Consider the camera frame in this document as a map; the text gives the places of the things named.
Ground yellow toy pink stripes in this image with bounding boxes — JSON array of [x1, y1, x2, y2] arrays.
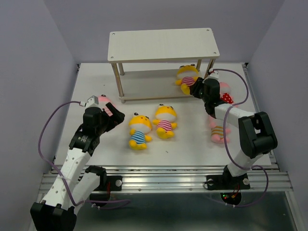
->
[[153, 104, 177, 139], [175, 64, 200, 95]]

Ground pink toy red polka-dot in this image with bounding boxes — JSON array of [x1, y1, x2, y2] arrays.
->
[[219, 82, 235, 105]]

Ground yellow toy blue stripes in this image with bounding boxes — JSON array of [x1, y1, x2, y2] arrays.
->
[[128, 113, 152, 150]]

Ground pink toy orange stripes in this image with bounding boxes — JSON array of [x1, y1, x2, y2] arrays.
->
[[208, 116, 231, 144]]

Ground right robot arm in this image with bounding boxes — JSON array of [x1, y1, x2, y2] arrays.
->
[[190, 77, 278, 188]]

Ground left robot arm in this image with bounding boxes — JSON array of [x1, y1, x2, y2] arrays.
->
[[30, 101, 125, 231]]

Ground white two-tier shelf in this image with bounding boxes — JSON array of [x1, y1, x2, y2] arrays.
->
[[107, 28, 220, 103]]

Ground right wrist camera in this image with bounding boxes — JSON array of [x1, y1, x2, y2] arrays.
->
[[207, 71, 219, 80]]

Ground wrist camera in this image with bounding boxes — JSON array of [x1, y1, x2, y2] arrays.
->
[[207, 71, 219, 80], [85, 95, 99, 108]]

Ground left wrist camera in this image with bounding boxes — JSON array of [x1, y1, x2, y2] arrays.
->
[[85, 95, 99, 108]]

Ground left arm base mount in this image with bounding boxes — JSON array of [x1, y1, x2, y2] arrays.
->
[[85, 166, 123, 201]]

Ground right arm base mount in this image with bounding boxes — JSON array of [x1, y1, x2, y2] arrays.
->
[[203, 174, 251, 207]]

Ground aluminium rail frame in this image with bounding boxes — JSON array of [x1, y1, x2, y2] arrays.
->
[[39, 165, 294, 194]]

